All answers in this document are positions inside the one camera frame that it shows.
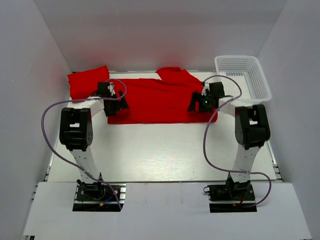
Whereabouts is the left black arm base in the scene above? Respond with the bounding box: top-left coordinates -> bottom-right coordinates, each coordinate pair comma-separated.
72,180 -> 126,213

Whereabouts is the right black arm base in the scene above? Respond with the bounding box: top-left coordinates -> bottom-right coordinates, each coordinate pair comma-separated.
203,184 -> 257,213

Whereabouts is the folded red t shirt stack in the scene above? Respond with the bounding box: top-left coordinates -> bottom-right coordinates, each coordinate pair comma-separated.
67,65 -> 110,100

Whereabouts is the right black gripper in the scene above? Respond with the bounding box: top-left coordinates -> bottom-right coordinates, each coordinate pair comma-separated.
188,92 -> 215,113

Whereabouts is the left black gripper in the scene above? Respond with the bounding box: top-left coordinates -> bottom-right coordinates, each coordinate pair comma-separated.
105,91 -> 130,118

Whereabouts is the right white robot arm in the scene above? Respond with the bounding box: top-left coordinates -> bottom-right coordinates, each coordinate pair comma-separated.
187,82 -> 271,200

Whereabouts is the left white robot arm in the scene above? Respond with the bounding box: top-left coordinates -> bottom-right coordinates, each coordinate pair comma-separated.
59,81 -> 129,200

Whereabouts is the white plastic basket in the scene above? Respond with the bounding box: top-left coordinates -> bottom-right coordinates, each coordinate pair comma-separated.
214,55 -> 272,104

